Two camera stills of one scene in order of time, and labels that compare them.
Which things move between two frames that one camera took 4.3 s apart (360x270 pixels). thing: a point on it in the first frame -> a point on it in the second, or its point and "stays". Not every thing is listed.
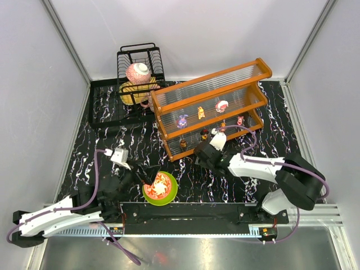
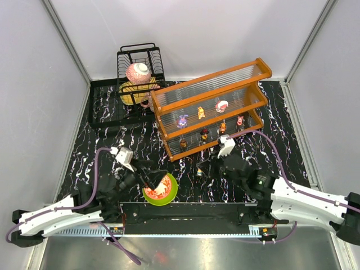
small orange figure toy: x=201 y=112 stays
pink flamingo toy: x=221 y=106 stays
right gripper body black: x=203 y=153 -> x=218 y=165
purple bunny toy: x=182 y=121 stays
